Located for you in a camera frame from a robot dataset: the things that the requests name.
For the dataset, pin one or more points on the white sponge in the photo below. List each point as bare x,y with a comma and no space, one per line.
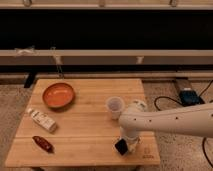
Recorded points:
133,145

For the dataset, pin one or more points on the black eraser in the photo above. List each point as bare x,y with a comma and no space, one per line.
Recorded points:
121,146

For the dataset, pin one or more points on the wooden table board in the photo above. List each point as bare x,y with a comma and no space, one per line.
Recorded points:
86,134

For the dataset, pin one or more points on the blue power adapter box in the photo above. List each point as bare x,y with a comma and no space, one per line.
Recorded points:
189,97

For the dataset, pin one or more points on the dark red snack packet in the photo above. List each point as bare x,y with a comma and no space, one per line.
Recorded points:
43,143

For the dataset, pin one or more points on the white carton box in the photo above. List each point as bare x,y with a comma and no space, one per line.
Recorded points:
42,120

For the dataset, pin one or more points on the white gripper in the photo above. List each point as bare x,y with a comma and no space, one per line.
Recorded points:
129,139

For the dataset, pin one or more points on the orange bowl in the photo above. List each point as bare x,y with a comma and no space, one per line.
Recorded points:
58,95

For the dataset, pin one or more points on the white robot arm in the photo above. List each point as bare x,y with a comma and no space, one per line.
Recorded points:
193,120

